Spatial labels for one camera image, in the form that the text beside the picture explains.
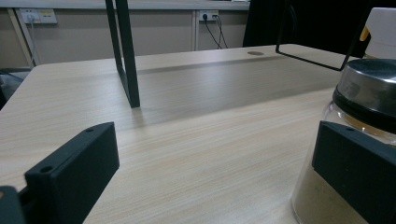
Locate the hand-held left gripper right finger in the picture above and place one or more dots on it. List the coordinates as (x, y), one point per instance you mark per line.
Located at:
(358, 168)

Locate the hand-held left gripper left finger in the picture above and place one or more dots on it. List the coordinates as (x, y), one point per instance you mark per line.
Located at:
(71, 168)

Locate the glass jar with steel lid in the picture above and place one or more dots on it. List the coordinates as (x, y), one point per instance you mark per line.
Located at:
(367, 81)

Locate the black metal shelf rack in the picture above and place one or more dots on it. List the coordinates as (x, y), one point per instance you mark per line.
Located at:
(130, 62)

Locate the white-capped amber bottle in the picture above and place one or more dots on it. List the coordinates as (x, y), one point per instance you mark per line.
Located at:
(383, 31)

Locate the black curtain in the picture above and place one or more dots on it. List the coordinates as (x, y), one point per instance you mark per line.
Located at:
(311, 21)

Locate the white wall socket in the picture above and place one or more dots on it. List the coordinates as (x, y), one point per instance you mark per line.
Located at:
(208, 15)
(39, 15)

